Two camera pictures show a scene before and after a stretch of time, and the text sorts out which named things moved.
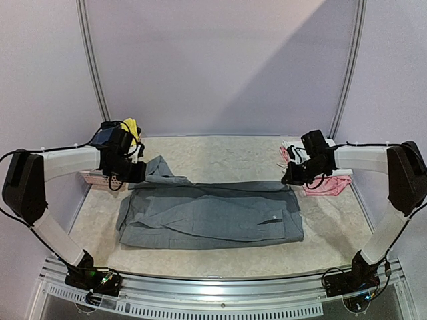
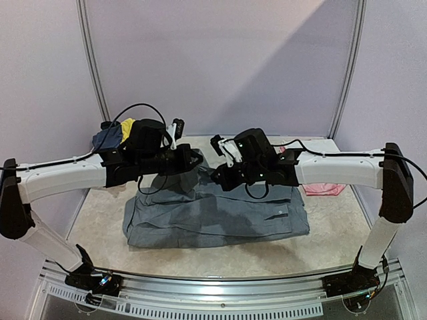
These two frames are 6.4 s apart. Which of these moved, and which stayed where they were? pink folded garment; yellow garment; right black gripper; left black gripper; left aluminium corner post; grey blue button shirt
Moved: grey blue button shirt; right black gripper; left black gripper
Stayed: yellow garment; left aluminium corner post; pink folded garment
